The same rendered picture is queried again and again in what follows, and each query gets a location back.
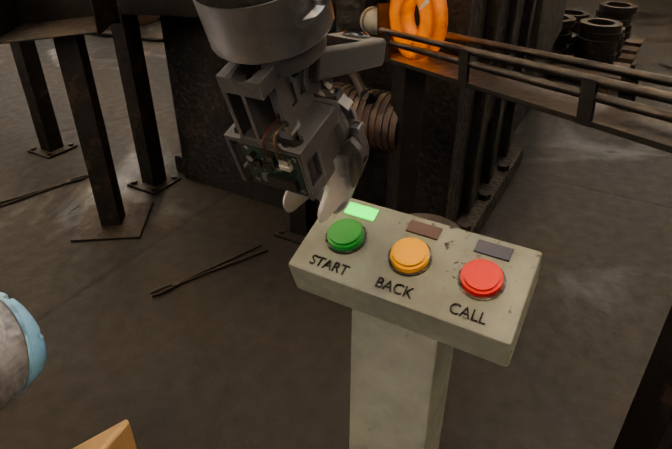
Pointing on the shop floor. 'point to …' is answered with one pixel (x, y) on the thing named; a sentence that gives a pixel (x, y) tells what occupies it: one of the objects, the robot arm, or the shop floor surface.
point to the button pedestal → (412, 320)
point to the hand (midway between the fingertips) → (336, 197)
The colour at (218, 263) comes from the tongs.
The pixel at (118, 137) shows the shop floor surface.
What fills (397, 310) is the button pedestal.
